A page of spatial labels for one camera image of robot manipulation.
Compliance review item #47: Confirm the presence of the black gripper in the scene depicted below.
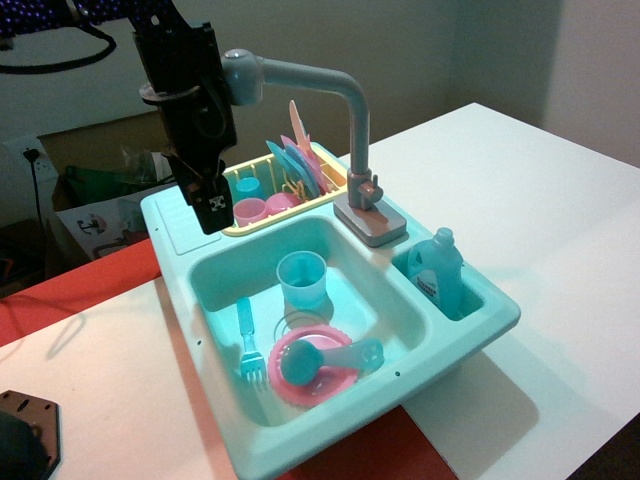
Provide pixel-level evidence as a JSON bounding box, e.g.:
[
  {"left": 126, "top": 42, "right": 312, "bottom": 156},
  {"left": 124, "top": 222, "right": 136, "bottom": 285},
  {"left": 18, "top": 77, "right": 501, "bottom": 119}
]
[{"left": 134, "top": 20, "right": 237, "bottom": 234}]

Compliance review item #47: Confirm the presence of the grey toy faucet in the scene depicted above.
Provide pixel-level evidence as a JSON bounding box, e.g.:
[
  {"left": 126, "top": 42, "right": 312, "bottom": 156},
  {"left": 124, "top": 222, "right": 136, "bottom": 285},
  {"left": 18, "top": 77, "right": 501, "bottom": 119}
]
[{"left": 221, "top": 49, "right": 407, "bottom": 247}]

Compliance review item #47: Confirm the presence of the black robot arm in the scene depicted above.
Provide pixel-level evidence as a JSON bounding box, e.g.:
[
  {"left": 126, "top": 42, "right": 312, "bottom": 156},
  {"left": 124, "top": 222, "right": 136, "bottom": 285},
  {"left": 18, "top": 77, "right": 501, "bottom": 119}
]
[{"left": 1, "top": 1, "right": 237, "bottom": 234}]

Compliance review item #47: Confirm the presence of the small blue cup in rack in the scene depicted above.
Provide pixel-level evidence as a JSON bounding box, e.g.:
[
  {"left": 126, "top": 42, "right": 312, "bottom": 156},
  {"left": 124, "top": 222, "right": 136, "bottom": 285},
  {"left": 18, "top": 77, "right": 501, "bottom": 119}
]
[{"left": 235, "top": 176, "right": 265, "bottom": 201}]

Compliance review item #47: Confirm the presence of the pink cup in rack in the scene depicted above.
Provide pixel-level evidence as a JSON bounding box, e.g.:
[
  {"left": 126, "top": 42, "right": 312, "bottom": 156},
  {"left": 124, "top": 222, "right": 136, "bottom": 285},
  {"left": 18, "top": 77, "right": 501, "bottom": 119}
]
[{"left": 233, "top": 197, "right": 267, "bottom": 227}]

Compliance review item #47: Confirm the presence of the yellow dish rack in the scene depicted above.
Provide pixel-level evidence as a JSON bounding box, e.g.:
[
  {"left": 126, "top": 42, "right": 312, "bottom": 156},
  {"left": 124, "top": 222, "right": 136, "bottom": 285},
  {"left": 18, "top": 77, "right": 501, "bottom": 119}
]
[{"left": 223, "top": 143, "right": 347, "bottom": 237}]

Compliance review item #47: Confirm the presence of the blue plate in rack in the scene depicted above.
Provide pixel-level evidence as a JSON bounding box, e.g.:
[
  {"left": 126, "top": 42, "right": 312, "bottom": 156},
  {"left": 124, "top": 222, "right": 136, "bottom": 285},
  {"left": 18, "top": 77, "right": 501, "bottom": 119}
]
[{"left": 266, "top": 140, "right": 320, "bottom": 199}]

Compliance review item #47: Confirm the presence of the cardboard box with clutter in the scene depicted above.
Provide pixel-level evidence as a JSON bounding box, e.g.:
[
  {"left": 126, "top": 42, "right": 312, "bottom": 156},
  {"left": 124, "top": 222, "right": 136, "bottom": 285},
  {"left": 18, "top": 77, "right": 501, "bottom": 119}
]
[{"left": 41, "top": 113, "right": 170, "bottom": 262}]

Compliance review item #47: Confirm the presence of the pink knife in rack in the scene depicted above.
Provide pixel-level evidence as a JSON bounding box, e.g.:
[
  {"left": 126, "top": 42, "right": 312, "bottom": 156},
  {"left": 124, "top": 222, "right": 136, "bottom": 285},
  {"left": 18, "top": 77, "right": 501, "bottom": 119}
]
[{"left": 289, "top": 100, "right": 311, "bottom": 152}]

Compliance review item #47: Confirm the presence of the pink plate in rack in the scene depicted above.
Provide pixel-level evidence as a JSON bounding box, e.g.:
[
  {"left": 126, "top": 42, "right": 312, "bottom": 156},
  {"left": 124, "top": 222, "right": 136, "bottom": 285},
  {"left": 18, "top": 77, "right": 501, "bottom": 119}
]
[{"left": 280, "top": 135, "right": 331, "bottom": 194}]

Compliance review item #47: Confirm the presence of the blue cup in sink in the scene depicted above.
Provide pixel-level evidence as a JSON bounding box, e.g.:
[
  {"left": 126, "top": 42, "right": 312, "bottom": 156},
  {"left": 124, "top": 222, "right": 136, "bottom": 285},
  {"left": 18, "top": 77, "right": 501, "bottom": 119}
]
[{"left": 276, "top": 250, "right": 327, "bottom": 309}]

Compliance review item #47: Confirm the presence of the teal toy sink basin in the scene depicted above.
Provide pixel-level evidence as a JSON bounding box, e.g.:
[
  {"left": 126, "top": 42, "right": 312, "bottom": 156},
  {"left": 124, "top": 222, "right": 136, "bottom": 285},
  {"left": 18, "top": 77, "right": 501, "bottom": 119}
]
[{"left": 141, "top": 187, "right": 520, "bottom": 479}]

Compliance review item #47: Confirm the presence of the blue toy fork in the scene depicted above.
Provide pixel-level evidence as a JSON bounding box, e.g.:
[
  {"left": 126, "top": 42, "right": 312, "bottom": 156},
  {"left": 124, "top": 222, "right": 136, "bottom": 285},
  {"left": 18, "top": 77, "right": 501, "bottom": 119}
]
[{"left": 236, "top": 297, "right": 267, "bottom": 383}]

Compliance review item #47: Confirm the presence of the blue toy spoon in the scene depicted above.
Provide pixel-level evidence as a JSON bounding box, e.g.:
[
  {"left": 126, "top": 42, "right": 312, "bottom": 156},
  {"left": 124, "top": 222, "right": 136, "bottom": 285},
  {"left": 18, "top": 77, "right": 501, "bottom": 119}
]
[{"left": 280, "top": 339, "right": 385, "bottom": 386}]

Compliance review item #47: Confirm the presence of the red mat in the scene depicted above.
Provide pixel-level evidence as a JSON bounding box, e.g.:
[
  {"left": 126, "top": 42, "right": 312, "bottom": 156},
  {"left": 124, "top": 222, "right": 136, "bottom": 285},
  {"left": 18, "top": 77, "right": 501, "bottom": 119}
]
[{"left": 1, "top": 239, "right": 161, "bottom": 346}]

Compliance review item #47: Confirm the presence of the pink toy plate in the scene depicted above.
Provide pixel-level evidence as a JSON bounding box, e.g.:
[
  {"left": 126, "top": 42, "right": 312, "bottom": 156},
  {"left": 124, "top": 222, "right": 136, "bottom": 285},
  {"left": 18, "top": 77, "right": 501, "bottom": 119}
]
[{"left": 267, "top": 324, "right": 358, "bottom": 407}]

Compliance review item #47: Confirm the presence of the blue dish soap bottle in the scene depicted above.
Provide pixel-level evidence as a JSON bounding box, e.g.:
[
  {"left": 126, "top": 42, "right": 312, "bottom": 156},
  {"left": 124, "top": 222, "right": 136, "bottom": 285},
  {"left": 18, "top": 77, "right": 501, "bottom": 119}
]
[{"left": 407, "top": 227, "right": 463, "bottom": 318}]

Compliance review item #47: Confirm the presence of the white wall outlet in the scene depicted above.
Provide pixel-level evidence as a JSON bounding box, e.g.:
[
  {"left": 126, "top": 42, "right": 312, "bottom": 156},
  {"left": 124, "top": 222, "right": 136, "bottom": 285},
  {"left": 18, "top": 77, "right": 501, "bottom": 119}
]
[{"left": 3, "top": 135, "right": 58, "bottom": 185}]

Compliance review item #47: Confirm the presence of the black power cord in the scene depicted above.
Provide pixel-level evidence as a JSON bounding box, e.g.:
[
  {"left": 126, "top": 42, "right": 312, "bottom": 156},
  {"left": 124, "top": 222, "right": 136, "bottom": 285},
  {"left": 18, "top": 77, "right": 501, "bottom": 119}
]
[{"left": 21, "top": 147, "right": 47, "bottom": 241}]

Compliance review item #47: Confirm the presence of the black cable loop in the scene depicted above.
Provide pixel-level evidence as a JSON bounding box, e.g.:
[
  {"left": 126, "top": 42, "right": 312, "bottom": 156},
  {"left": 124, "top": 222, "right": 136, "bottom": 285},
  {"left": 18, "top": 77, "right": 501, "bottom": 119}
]
[{"left": 0, "top": 22, "right": 118, "bottom": 76}]

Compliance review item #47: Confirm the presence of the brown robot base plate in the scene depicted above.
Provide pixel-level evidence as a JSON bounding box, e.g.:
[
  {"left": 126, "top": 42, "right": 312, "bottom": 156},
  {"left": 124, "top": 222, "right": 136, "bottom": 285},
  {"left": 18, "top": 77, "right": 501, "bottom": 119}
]
[{"left": 1, "top": 390, "right": 61, "bottom": 479}]

